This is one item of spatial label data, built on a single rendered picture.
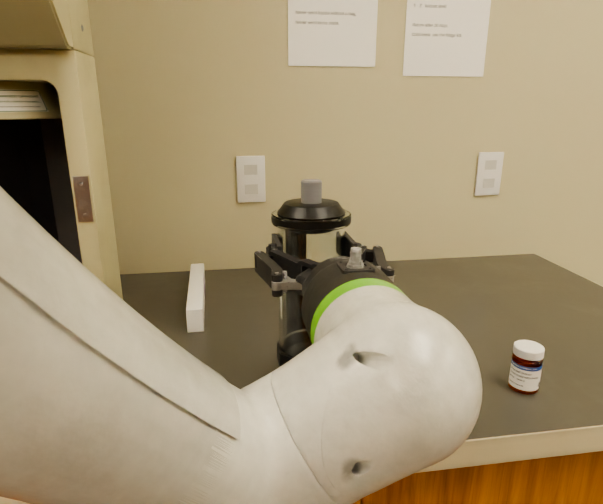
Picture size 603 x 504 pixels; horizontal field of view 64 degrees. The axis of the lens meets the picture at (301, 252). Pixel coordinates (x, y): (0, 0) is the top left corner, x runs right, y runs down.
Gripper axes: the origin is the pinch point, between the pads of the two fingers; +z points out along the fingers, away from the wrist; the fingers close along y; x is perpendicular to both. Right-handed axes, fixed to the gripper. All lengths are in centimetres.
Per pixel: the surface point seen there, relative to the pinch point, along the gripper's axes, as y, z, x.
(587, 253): -92, 58, 22
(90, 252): 32.8, 13.7, 3.5
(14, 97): 41.5, 16.8, -19.7
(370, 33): -23, 56, -35
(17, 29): 36.8, 8.9, -27.8
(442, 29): -41, 56, -37
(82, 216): 33.2, 13.5, -2.4
